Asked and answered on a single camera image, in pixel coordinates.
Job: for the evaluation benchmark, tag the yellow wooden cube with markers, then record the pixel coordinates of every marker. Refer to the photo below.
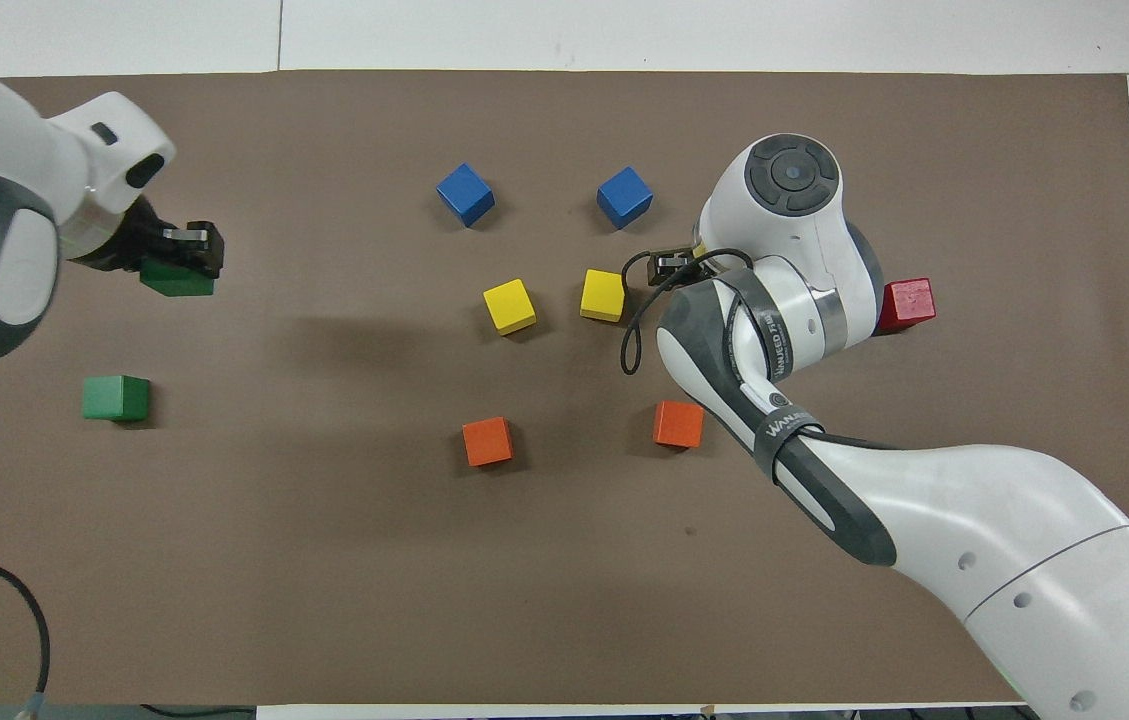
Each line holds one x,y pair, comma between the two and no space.
604,295
509,306

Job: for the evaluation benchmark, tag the brown table mat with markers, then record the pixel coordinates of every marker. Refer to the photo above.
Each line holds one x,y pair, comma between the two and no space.
324,560

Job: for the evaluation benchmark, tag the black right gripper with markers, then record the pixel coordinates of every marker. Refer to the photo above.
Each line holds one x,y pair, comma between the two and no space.
714,264

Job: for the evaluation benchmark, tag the blue wooden cube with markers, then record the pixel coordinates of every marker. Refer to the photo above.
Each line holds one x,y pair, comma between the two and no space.
624,197
465,194

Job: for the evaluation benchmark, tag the orange wooden cube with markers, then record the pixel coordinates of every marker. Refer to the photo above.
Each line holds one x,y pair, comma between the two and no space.
679,424
487,441

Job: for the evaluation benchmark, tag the green wooden cube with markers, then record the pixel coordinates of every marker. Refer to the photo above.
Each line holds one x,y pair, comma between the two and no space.
114,398
174,285

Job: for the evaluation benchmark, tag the red wooden cube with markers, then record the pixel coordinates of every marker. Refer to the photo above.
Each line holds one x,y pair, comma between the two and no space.
909,303

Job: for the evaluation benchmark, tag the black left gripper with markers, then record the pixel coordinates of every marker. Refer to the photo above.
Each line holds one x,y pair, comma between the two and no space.
139,245

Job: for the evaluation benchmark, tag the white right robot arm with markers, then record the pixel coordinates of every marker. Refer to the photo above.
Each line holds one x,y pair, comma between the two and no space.
974,540

